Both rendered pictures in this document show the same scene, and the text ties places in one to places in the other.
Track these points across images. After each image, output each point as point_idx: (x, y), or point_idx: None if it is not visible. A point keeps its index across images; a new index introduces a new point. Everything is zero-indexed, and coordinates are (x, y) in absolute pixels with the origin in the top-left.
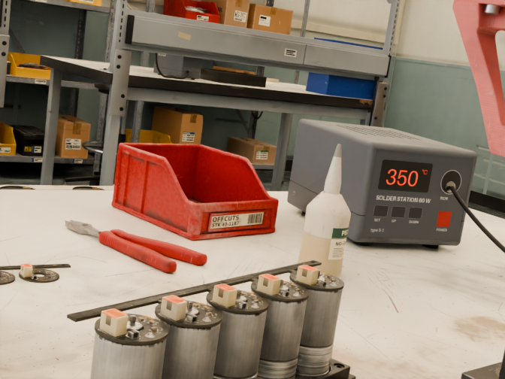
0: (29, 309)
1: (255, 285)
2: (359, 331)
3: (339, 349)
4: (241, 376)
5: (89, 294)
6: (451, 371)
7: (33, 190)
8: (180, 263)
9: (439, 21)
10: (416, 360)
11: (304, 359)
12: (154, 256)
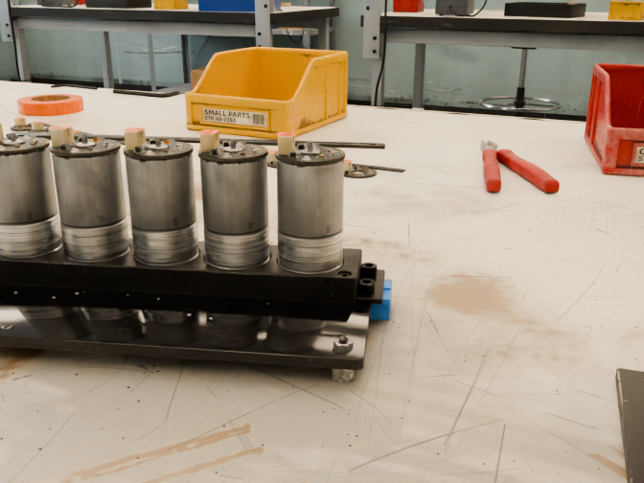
0: None
1: (220, 145)
2: (597, 288)
3: (509, 292)
4: (141, 227)
5: (365, 191)
6: (624, 366)
7: (529, 120)
8: (530, 188)
9: None
10: (599, 337)
11: (280, 247)
12: (487, 172)
